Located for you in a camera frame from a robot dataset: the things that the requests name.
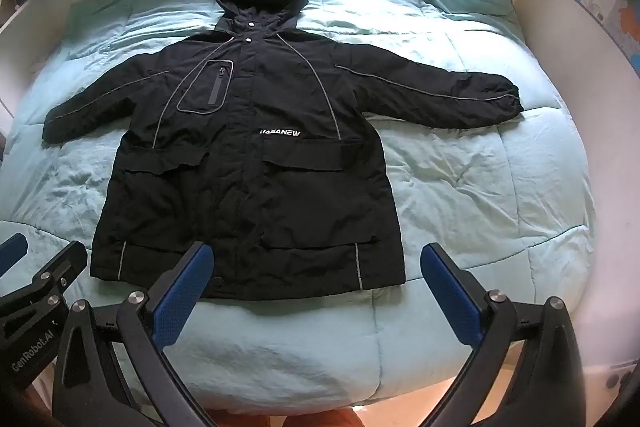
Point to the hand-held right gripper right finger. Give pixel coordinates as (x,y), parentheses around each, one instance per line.
(450,294)

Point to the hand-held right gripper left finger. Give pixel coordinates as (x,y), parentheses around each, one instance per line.
(180,294)

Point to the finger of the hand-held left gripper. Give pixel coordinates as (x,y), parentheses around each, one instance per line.
(60,267)
(12,250)

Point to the black hooded jacket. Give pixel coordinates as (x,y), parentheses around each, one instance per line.
(280,187)

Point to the light blue comforter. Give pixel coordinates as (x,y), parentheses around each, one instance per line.
(475,187)

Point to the person's orange pants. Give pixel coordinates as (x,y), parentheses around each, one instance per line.
(300,418)

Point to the white box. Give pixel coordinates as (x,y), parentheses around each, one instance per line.
(615,379)

